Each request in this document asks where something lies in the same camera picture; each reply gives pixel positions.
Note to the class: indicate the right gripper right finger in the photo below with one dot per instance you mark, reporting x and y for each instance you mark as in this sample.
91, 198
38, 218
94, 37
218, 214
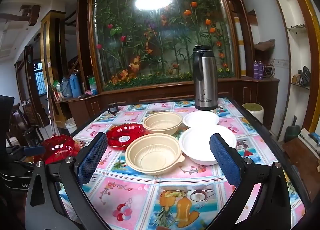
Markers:
270, 210

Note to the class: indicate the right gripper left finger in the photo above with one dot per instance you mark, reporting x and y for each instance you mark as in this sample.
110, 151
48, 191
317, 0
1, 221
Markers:
44, 208

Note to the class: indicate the red glass flower plate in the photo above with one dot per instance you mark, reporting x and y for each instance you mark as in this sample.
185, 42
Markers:
57, 148

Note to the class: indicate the small white foam plate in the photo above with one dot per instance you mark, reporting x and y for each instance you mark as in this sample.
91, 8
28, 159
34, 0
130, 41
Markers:
200, 118

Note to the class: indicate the white plastic bucket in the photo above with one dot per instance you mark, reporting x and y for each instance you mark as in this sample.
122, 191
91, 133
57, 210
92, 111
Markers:
71, 125

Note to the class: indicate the large white foam bowl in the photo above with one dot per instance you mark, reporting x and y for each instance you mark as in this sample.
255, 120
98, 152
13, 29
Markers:
194, 143

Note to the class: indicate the blue water jug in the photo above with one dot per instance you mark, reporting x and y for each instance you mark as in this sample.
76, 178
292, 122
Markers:
75, 86

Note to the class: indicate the small black box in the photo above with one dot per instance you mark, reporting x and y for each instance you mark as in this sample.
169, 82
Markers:
113, 108

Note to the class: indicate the dark wooden sideboard cabinet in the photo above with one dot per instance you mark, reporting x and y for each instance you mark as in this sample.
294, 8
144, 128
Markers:
241, 90

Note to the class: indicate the far beige plastic bowl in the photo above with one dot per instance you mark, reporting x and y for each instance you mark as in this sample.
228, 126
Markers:
163, 122

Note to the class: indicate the purple bottle pair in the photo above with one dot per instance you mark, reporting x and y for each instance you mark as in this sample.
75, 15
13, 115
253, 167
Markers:
258, 69

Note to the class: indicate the stainless steel thermos jug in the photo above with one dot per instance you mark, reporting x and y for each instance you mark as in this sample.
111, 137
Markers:
205, 78

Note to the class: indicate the flower garden glass panel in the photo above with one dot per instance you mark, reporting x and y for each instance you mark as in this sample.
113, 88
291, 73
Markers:
149, 42

